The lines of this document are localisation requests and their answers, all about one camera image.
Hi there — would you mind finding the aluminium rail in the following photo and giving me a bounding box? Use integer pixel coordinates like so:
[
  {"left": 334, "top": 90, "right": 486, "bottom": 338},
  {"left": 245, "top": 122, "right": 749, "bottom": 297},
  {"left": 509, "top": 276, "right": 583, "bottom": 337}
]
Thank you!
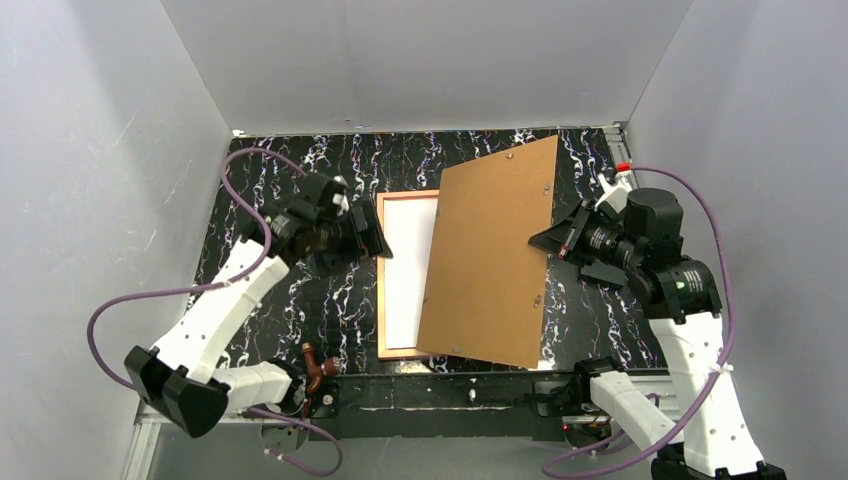
[
  {"left": 600, "top": 123, "right": 638, "bottom": 186},
  {"left": 125, "top": 374, "right": 750, "bottom": 480}
]

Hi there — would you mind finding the aluminium right side rail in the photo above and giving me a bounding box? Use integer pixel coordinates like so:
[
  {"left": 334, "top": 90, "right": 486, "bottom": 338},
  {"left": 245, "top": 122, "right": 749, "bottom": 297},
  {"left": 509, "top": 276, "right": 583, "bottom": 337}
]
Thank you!
[{"left": 600, "top": 123, "right": 638, "bottom": 186}]

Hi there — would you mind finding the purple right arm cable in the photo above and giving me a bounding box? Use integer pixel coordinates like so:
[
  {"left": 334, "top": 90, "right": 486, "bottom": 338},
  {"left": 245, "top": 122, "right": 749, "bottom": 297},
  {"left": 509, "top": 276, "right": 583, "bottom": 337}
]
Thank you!
[{"left": 541, "top": 165, "right": 738, "bottom": 480}]

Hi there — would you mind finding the copper pipe fitting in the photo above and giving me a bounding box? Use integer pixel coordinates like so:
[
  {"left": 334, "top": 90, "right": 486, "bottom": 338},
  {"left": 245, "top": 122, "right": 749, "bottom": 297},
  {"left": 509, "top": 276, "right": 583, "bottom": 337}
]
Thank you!
[{"left": 301, "top": 343, "right": 341, "bottom": 396}]

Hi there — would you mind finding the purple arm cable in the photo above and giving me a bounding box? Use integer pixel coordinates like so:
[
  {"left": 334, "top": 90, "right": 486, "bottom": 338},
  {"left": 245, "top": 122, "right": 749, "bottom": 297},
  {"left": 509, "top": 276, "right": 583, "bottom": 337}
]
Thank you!
[
  {"left": 87, "top": 146, "right": 344, "bottom": 478},
  {"left": 541, "top": 165, "right": 738, "bottom": 480}
]

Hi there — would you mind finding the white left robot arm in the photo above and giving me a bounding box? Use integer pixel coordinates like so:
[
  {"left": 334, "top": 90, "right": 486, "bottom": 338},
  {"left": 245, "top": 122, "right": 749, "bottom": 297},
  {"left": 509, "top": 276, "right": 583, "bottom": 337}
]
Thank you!
[{"left": 124, "top": 200, "right": 393, "bottom": 438}]

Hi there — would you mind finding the printed photo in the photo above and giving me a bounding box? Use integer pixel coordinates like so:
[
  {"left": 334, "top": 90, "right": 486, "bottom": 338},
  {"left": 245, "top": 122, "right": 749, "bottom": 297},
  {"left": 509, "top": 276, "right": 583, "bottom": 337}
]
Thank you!
[{"left": 383, "top": 196, "right": 438, "bottom": 350}]

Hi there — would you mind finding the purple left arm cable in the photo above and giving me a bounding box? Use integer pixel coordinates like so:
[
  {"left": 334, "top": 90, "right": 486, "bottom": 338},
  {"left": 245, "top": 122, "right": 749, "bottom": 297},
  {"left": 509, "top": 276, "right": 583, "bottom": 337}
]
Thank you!
[{"left": 87, "top": 146, "right": 344, "bottom": 478}]

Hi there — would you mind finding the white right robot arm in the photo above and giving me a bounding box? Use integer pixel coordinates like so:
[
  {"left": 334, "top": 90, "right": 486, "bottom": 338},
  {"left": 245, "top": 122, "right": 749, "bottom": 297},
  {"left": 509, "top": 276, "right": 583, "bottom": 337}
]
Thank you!
[{"left": 529, "top": 188, "right": 785, "bottom": 479}]

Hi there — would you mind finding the aluminium front rail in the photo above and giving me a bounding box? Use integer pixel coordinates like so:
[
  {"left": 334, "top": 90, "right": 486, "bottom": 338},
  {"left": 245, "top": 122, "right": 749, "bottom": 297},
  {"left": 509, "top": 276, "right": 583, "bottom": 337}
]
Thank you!
[{"left": 125, "top": 374, "right": 750, "bottom": 480}]

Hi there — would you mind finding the brown backing board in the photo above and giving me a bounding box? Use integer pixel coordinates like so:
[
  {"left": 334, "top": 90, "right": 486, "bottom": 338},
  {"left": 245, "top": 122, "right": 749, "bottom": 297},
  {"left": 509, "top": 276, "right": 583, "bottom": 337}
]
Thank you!
[{"left": 416, "top": 136, "right": 559, "bottom": 369}]

